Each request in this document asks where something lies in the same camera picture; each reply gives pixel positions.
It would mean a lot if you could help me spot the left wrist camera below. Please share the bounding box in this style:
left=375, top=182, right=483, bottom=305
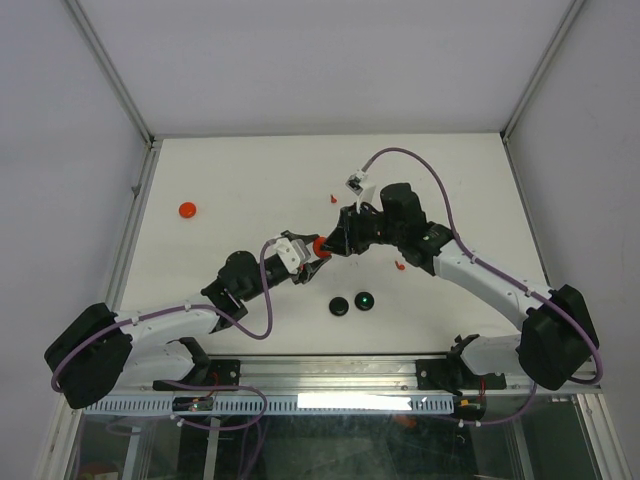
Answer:
left=270, top=237, right=311, bottom=275

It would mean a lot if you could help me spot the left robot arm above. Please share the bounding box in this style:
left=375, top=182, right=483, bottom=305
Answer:
left=44, top=231, right=328, bottom=409

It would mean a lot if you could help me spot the slotted cable duct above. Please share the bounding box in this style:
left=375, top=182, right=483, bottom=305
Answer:
left=84, top=393, right=454, bottom=417

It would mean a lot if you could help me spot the aluminium mounting rail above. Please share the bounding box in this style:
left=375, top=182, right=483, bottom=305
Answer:
left=99, top=353, right=599, bottom=396

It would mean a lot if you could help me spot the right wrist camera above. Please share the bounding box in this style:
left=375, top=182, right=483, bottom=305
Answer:
left=345, top=169, right=376, bottom=213

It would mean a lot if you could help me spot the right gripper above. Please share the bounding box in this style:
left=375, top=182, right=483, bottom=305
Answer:
left=319, top=201, right=404, bottom=257

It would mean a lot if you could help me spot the black case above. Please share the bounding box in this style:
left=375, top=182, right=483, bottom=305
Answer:
left=354, top=291, right=375, bottom=311
left=328, top=296, right=349, bottom=317

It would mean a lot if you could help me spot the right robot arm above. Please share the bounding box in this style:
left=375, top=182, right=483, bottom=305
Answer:
left=318, top=183, right=599, bottom=391

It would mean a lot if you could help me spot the red case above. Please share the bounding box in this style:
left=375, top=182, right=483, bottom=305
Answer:
left=312, top=236, right=331, bottom=259
left=178, top=202, right=197, bottom=219

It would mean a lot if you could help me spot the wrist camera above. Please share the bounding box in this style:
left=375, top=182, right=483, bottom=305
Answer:
left=345, top=169, right=376, bottom=213
left=270, top=237, right=311, bottom=275

